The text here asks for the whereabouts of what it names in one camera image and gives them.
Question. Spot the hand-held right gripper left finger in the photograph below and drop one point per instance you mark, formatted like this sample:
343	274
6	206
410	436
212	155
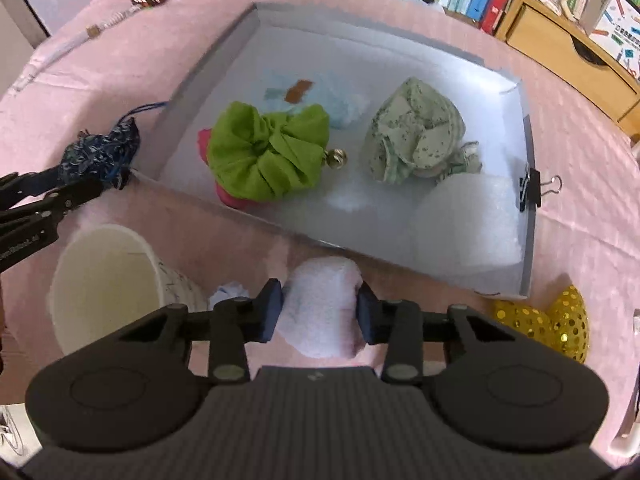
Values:
270	310

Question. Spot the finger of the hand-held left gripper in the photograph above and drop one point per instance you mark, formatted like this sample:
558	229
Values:
30	182
75	195

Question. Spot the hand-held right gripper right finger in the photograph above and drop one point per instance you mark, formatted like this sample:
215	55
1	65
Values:
367	317

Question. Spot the pinkish white towel roll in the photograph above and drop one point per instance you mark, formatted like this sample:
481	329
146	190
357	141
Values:
322	310

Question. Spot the dark blue patterned scrunchie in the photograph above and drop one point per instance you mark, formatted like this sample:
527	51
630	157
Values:
100	152

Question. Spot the pink fabric bow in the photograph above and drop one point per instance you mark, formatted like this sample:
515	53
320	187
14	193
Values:
232	199

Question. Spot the white foam block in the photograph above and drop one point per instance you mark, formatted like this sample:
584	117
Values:
465	225

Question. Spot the green scrunchie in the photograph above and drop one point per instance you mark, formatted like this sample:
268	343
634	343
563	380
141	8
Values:
260	155

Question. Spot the green floral cloth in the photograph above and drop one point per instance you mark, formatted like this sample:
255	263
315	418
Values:
410	130

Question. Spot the yellow sequin bow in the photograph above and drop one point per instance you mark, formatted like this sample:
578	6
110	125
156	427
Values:
565	320

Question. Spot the light blue cloth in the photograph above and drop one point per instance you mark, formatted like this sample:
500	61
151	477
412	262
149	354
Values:
340	102

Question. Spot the white cardboard box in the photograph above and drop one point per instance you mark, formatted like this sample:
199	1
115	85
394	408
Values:
310	60

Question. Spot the crumpled white tissue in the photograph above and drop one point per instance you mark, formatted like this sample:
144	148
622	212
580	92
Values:
227	292

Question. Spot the paper cup with cartoon drawing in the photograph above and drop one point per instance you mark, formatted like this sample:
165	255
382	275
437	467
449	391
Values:
100	285

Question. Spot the pink striped tablecloth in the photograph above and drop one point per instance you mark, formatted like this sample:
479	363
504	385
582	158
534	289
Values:
150	70

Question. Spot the black binder clip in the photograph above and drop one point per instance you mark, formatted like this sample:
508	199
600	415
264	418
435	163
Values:
530	187

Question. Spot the wooden drawer organiser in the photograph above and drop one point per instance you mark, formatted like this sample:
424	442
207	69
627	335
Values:
545	40

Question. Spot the white box with pencil print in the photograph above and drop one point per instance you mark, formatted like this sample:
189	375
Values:
620	35

